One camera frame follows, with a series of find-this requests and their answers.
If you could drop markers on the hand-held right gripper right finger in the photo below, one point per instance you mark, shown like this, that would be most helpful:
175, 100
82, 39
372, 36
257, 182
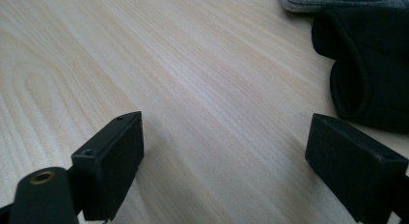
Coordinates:
350, 172

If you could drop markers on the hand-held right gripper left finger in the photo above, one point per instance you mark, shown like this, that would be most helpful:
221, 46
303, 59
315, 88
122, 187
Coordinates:
109, 166

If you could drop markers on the black sock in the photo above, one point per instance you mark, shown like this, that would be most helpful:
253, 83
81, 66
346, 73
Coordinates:
382, 98
363, 31

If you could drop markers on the grey ribbed sock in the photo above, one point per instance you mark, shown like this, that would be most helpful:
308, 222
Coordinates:
334, 0

